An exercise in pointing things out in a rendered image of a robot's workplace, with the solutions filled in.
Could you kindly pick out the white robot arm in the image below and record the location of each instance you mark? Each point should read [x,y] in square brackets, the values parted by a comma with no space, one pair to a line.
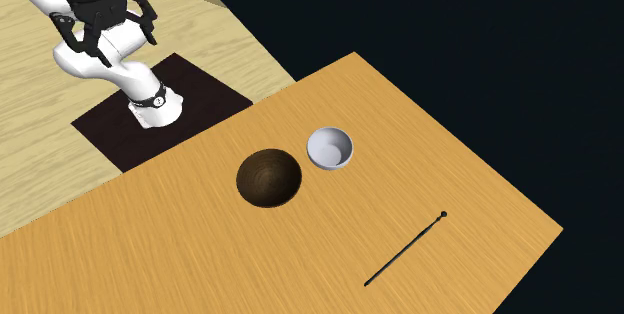
[137,79]

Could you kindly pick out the dark robot stand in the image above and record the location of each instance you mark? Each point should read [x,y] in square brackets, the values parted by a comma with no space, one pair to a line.
[207,96]

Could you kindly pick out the dark brown wooden bowl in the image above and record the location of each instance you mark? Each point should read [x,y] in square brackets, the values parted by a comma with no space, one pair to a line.
[268,179]

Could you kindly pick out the white bowl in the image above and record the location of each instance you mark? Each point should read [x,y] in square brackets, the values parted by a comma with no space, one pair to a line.
[329,149]

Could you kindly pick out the thin black stick with ball tip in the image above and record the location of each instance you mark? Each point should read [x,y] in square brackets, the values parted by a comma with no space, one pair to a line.
[404,250]

